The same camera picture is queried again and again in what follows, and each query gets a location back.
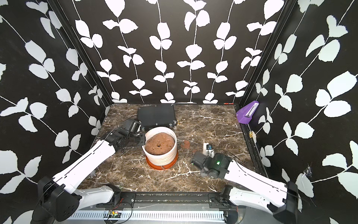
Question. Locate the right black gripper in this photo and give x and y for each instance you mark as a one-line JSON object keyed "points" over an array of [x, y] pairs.
{"points": [[202, 173]]}

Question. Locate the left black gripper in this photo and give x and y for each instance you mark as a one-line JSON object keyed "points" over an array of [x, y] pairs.
{"points": [[143, 139]]}

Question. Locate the white ceramic pot with mud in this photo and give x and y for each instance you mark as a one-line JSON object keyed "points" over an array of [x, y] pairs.
{"points": [[161, 148]]}

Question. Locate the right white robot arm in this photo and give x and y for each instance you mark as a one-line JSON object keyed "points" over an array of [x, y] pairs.
{"points": [[275, 198]]}

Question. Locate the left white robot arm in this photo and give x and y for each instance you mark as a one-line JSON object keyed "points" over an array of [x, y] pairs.
{"points": [[59, 196]]}

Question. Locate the small mud flake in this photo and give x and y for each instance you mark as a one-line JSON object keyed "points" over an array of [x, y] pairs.
{"points": [[185, 144]]}

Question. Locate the black hard case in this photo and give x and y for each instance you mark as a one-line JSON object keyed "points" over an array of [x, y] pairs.
{"points": [[157, 116]]}

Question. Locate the purple wall bracket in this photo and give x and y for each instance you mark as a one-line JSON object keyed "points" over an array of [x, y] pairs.
{"points": [[245, 114]]}

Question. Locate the black front mounting rail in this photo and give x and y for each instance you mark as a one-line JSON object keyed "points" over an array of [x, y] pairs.
{"points": [[215, 200]]}

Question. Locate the white slotted cable duct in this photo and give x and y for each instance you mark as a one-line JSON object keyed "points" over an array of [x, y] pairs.
{"points": [[211, 216]]}

